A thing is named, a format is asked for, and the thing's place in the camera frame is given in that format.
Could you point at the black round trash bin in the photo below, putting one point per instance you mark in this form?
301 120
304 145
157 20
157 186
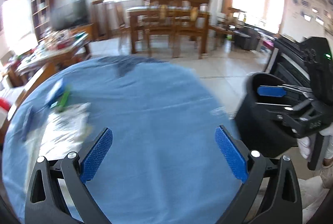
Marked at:
256 129

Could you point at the wooden dining chair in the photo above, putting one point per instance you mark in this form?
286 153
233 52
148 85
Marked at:
192 21
160 20

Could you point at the purple box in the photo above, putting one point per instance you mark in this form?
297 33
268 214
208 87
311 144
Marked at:
27 123

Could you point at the wooden dining table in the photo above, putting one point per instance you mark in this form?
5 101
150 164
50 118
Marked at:
136 15

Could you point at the blue tablecloth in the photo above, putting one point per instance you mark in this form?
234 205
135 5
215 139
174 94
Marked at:
164 165

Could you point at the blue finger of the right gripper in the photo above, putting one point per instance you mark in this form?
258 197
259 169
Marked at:
272 91

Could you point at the wooden dining chair right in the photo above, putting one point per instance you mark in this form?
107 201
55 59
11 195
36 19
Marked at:
192 21

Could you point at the black flat television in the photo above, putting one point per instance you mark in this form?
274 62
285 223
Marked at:
70 16

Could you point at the wooden dining chair left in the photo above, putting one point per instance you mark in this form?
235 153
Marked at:
160 20

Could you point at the blue packet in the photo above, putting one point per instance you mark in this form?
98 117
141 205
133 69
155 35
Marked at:
57 90

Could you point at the wooden sofa armrest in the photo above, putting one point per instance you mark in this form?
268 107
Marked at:
42 75

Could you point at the wooden bookshelf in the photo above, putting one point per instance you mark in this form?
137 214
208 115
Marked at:
41 14

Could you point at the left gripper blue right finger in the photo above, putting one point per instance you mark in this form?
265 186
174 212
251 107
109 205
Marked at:
247 166

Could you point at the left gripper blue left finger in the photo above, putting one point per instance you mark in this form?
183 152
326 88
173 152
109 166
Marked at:
79 167

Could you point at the wooden tv stand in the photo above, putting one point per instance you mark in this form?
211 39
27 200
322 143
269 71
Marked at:
89 29

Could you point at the wooden coffee table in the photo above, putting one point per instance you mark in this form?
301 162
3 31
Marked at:
78 50

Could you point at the green gum pack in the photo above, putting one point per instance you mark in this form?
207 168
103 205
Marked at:
60 104

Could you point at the right white gloved hand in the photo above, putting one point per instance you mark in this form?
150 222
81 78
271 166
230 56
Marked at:
304 145

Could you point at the tall wooden side stand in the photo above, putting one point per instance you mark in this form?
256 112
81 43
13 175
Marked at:
99 17

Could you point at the printed paper sheet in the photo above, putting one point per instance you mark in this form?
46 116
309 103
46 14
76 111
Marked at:
57 133

